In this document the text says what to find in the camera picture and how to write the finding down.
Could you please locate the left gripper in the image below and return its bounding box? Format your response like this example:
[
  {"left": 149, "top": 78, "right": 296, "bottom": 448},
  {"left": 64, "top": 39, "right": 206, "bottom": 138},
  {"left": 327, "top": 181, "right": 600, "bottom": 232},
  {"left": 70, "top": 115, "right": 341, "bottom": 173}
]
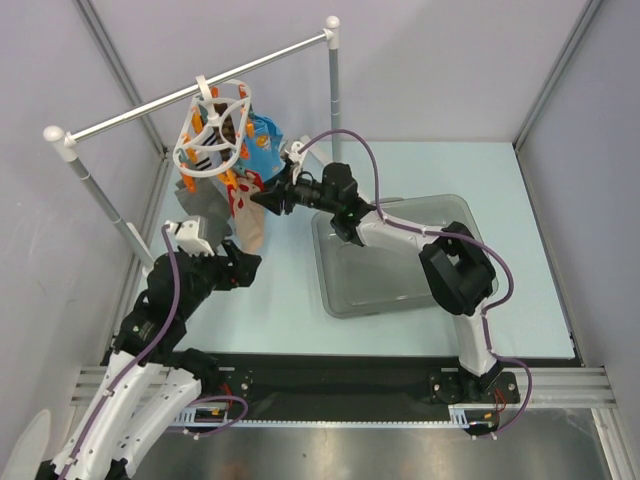
[{"left": 178, "top": 238, "right": 261, "bottom": 317}]

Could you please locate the red reindeer sock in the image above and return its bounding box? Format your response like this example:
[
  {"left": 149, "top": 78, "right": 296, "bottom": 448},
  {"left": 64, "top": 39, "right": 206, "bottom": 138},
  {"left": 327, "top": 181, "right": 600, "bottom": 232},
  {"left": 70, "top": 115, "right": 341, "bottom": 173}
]
[{"left": 227, "top": 170, "right": 265, "bottom": 254}]

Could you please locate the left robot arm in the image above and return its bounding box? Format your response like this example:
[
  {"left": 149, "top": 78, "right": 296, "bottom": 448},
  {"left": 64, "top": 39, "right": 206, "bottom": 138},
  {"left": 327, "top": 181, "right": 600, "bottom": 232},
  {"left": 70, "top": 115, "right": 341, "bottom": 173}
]
[{"left": 36, "top": 241, "right": 262, "bottom": 479}]

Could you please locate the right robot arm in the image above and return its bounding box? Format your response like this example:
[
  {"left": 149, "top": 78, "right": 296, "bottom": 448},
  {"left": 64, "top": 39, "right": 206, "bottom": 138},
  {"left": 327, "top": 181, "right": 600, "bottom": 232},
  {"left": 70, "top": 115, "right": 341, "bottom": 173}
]
[{"left": 251, "top": 162, "right": 504, "bottom": 401}]

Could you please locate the white round clip hanger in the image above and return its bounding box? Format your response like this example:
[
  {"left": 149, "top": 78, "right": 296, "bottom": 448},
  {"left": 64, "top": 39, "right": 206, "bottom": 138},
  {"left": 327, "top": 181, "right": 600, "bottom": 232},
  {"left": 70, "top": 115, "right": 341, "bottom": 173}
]
[{"left": 172, "top": 75, "right": 253, "bottom": 182}]

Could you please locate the blue patterned sock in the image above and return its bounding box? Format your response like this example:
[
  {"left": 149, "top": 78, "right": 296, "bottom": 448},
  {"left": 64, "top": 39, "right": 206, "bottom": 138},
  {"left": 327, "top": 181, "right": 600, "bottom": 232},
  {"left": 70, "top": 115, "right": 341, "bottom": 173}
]
[{"left": 243, "top": 113, "right": 283, "bottom": 182}]

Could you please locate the grey sock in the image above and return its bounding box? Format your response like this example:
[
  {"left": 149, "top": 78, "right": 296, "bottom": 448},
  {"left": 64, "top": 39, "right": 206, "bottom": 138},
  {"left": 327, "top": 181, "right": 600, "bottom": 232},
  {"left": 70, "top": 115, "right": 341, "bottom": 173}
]
[{"left": 174, "top": 178, "right": 233, "bottom": 244}]

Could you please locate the brown sock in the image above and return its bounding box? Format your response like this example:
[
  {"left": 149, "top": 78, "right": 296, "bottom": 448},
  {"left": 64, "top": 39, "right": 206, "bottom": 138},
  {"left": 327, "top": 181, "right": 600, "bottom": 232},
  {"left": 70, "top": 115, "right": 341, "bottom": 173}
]
[{"left": 214, "top": 103, "right": 236, "bottom": 144}]

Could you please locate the orange clothes peg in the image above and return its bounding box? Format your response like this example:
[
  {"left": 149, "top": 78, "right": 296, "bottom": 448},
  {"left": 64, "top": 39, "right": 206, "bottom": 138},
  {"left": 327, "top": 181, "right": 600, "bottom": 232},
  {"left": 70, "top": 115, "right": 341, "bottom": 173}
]
[{"left": 175, "top": 173, "right": 197, "bottom": 194}]

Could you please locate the grey plastic bin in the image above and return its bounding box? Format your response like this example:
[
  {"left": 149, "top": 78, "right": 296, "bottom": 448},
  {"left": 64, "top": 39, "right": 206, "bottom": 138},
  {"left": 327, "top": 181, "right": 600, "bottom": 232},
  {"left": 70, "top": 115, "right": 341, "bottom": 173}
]
[{"left": 312, "top": 194, "right": 481, "bottom": 319}]

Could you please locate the white silver clothes rack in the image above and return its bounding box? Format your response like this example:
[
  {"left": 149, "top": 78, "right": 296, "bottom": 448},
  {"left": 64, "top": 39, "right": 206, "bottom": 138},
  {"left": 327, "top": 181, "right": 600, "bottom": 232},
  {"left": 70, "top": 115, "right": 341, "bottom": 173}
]
[{"left": 43, "top": 16, "right": 341, "bottom": 274}]

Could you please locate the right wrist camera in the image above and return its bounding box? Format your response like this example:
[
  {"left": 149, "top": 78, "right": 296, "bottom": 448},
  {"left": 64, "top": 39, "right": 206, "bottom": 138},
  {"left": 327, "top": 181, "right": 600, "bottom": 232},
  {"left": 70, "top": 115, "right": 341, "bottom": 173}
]
[{"left": 280, "top": 140, "right": 307, "bottom": 173}]

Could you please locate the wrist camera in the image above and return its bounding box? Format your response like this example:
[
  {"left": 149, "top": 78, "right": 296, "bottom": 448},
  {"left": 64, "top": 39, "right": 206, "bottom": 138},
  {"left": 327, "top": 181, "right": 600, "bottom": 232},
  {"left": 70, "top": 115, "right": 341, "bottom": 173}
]
[
  {"left": 280, "top": 140, "right": 307, "bottom": 173},
  {"left": 164, "top": 215, "right": 214, "bottom": 256}
]

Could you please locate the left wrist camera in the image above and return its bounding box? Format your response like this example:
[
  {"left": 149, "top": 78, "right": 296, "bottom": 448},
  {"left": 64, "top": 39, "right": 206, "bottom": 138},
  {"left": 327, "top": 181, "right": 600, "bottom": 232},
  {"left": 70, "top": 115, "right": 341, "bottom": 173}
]
[{"left": 164, "top": 215, "right": 214, "bottom": 256}]

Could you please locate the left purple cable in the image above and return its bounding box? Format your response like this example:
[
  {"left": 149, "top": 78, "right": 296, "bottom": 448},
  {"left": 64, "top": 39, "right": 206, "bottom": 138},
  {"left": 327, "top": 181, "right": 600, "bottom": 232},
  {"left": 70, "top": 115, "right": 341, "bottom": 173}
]
[{"left": 49, "top": 227, "right": 250, "bottom": 480}]

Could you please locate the purple cable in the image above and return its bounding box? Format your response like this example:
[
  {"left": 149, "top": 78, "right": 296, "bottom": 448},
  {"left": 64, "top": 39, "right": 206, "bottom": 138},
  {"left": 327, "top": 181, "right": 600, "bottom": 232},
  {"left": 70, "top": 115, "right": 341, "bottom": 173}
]
[
  {"left": 49, "top": 227, "right": 250, "bottom": 480},
  {"left": 299, "top": 129, "right": 534, "bottom": 441}
]

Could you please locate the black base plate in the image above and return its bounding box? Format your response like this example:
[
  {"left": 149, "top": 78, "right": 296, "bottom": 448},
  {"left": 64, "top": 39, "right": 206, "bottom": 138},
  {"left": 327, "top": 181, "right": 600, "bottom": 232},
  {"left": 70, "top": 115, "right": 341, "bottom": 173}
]
[{"left": 99, "top": 349, "right": 584, "bottom": 422}]

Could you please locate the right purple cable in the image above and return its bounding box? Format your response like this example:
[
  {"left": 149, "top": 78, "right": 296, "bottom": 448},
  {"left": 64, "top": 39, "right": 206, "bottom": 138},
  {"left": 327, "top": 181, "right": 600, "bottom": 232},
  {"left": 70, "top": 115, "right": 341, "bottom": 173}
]
[{"left": 299, "top": 129, "right": 534, "bottom": 441}]

